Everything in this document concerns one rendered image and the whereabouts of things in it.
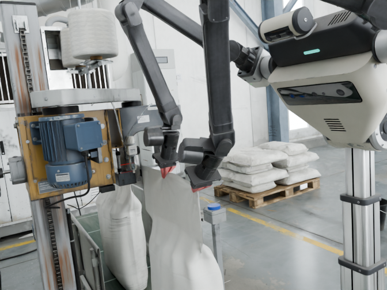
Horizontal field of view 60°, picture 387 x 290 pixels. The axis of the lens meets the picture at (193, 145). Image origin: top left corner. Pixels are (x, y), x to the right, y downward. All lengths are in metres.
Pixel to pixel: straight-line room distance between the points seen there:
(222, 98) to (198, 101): 5.50
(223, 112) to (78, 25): 0.64
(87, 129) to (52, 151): 0.15
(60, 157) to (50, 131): 0.09
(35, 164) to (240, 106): 5.78
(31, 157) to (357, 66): 1.13
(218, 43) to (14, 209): 3.68
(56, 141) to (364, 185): 1.07
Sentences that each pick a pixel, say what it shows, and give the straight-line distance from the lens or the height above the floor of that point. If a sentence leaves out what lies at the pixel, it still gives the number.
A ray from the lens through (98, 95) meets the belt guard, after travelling 1.28.
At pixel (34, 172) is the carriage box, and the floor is 1.13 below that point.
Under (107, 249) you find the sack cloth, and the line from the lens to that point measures 1.93.
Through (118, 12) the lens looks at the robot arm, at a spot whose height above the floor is 1.63.
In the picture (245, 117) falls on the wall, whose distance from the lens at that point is 6.96.
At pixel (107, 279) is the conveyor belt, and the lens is 2.11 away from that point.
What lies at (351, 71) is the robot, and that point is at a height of 1.38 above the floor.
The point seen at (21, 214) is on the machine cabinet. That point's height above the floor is 0.26.
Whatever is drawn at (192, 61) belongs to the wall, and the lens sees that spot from 6.33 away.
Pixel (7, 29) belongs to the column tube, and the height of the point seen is 1.66.
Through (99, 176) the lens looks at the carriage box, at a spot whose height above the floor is 1.07.
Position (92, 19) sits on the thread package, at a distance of 1.26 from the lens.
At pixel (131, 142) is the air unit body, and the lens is 1.41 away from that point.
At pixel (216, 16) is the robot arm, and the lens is 0.70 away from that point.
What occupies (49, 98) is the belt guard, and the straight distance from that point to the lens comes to 1.18.
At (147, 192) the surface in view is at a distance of 1.51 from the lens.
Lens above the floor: 1.35
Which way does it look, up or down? 8 degrees down
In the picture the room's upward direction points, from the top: 5 degrees counter-clockwise
